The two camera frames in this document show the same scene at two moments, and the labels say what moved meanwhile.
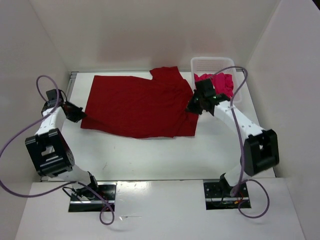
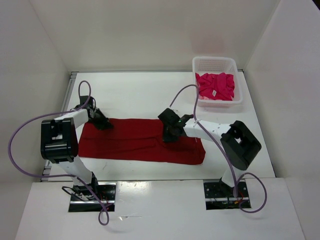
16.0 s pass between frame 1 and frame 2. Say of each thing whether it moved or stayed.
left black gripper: moved
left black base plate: stayed
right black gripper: moved
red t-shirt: moved
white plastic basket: stayed
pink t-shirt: stayed
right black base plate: stayed
